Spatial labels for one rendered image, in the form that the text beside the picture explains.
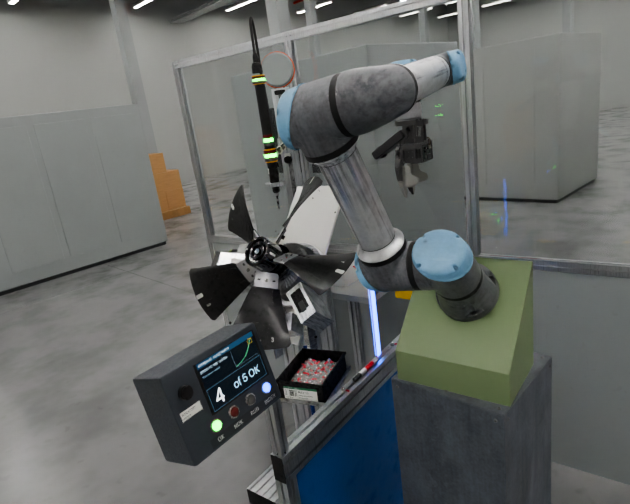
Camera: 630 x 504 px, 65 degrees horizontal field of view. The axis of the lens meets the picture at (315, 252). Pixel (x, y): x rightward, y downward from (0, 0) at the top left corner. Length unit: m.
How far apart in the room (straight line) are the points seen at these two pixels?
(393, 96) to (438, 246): 0.36
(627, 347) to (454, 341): 1.09
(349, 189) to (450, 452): 0.71
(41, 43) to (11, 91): 1.39
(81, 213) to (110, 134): 1.14
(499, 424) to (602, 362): 1.10
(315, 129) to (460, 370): 0.66
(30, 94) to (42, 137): 7.02
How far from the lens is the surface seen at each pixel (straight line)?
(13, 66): 14.09
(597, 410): 2.40
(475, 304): 1.21
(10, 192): 6.99
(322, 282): 1.62
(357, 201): 1.02
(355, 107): 0.88
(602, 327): 2.21
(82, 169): 7.22
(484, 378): 1.22
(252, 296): 1.79
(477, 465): 1.33
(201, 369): 1.04
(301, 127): 0.93
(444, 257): 1.08
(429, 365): 1.26
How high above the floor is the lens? 1.70
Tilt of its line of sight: 16 degrees down
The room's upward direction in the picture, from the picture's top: 8 degrees counter-clockwise
